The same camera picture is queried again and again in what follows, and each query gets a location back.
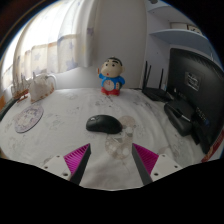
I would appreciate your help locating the black computer monitor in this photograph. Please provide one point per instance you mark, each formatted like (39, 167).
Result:
(196, 86)

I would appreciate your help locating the cartoon boy figure alarm clock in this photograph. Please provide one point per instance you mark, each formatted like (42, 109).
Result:
(111, 76)

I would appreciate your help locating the wooden ship model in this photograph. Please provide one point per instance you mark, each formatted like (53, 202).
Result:
(20, 91)

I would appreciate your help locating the black desktop box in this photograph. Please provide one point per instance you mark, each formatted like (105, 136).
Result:
(178, 116)

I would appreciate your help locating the black router with antennas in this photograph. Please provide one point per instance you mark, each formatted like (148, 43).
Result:
(157, 94)

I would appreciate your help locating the white wall shelf unit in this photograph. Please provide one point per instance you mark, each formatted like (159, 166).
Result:
(176, 35)

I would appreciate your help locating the red printed packet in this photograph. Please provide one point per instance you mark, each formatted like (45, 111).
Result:
(216, 148)

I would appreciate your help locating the black computer mouse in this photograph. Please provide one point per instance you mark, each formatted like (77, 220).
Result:
(104, 124)

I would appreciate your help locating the white printed tablecloth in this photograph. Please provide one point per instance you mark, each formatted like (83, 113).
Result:
(66, 140)

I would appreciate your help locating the round purple printed mouse pad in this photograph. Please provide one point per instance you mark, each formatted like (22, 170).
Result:
(28, 118)

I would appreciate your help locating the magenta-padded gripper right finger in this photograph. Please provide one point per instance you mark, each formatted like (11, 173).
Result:
(146, 159)

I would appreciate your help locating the white star printed curtain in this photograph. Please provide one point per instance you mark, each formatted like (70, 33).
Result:
(46, 40)

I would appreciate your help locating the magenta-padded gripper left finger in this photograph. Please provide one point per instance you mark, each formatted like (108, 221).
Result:
(76, 159)

